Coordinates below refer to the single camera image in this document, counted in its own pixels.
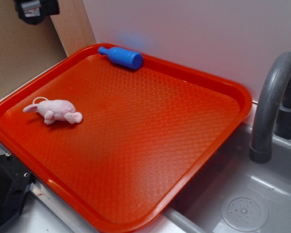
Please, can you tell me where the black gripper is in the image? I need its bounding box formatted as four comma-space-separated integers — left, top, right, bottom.
14, 0, 60, 25

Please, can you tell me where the wooden board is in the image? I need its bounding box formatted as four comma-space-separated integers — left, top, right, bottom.
51, 0, 96, 56

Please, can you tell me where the pink plush toy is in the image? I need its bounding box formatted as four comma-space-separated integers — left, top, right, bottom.
23, 97, 83, 125

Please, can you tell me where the blue plastic bottle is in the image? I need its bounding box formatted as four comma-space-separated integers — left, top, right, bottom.
98, 47, 143, 70

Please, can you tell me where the red plastic tray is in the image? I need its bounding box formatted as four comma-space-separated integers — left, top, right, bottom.
0, 45, 252, 233

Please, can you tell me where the grey faucet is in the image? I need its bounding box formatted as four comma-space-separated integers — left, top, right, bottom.
249, 51, 291, 164

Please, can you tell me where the grey toy sink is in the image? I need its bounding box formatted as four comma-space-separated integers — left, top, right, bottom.
0, 108, 291, 233

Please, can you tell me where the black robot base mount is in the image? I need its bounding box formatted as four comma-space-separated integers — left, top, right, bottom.
0, 152, 32, 230

